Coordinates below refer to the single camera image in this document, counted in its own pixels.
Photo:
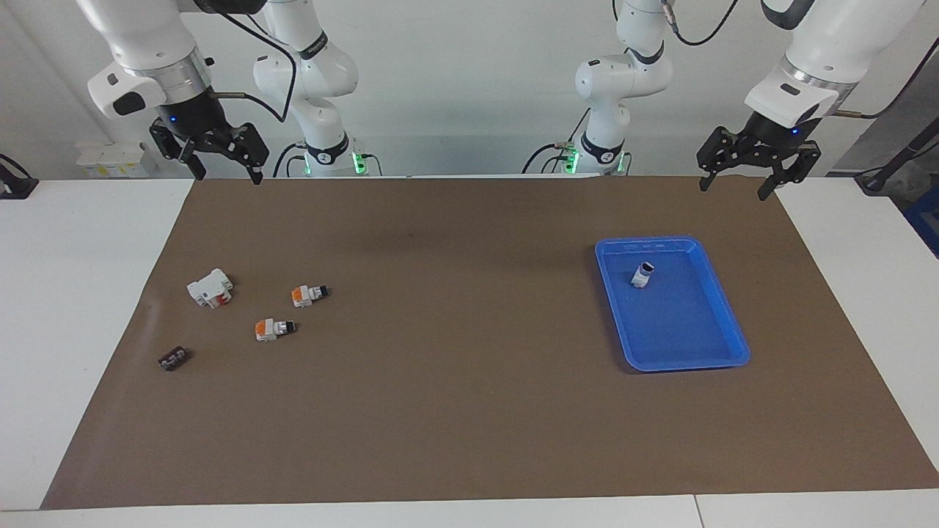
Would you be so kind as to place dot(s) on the black stand pole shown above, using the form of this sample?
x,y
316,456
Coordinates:
x,y
906,150

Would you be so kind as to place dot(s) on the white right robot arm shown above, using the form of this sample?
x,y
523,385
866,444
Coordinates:
x,y
147,44

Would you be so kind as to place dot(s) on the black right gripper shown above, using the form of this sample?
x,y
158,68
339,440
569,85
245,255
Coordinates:
x,y
192,121

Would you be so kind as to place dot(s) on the brown table mat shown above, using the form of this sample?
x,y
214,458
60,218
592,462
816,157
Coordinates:
x,y
469,411

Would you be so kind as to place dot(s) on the blue plastic tray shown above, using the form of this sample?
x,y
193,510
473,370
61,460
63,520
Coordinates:
x,y
682,330

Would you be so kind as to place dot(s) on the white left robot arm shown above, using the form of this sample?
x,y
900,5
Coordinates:
x,y
836,37

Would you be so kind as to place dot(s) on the black clamp mount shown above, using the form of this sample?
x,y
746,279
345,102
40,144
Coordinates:
x,y
18,187

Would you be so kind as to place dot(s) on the white background box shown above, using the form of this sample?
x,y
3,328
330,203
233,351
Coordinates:
x,y
110,161

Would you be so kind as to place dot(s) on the orange white selector switch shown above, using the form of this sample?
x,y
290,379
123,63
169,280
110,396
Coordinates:
x,y
302,295
642,277
268,330

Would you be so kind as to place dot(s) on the small black electronic component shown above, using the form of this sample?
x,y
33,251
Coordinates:
x,y
174,359

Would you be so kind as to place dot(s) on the blue background box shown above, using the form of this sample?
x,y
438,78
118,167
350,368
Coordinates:
x,y
928,220

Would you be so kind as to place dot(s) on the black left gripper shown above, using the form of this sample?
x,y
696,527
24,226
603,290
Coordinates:
x,y
770,136

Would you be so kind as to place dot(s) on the white red circuit breaker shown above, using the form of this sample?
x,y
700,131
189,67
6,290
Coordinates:
x,y
205,288

